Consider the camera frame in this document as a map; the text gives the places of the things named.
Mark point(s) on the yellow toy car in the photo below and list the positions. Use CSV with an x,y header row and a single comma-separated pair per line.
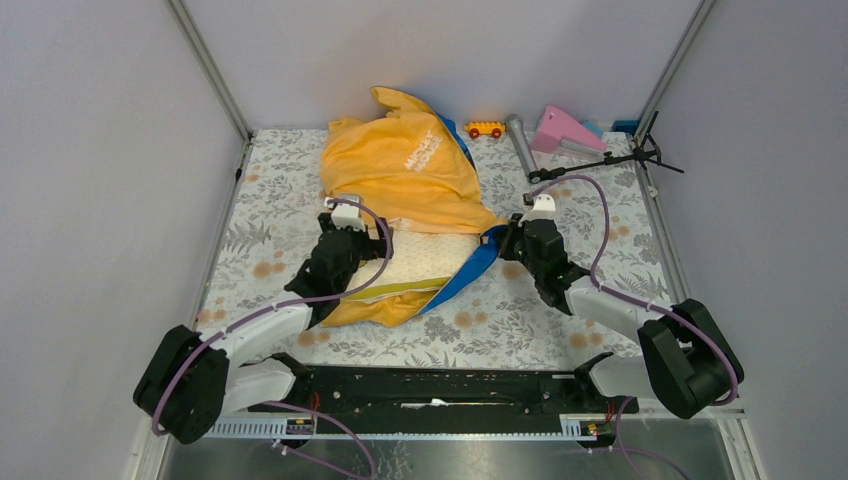
x,y
485,128

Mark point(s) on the orange Mickey Mouse pillowcase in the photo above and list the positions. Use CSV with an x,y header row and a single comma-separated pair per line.
x,y
411,168

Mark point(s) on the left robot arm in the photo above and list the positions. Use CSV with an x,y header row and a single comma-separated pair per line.
x,y
194,377

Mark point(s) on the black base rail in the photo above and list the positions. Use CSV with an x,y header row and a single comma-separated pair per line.
x,y
373,400

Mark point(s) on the light blue block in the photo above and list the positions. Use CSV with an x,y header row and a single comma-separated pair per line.
x,y
593,128

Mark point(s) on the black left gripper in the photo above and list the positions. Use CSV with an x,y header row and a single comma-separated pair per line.
x,y
373,248

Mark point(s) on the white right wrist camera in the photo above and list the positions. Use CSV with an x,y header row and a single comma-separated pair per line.
x,y
541,203

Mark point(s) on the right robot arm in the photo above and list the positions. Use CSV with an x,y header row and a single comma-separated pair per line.
x,y
686,363

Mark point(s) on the floral table cloth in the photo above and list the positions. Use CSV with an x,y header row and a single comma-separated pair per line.
x,y
498,322

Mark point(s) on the cream textured pillow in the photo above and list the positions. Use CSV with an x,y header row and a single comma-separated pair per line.
x,y
424,264

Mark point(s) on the black mini tripod stand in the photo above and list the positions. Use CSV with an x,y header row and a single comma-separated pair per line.
x,y
645,151

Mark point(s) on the grey microphone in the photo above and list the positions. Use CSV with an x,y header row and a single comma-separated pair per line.
x,y
515,130

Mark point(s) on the pink wedge block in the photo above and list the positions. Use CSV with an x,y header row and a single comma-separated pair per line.
x,y
558,132

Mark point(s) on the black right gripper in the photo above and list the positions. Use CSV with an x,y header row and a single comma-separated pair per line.
x,y
515,227

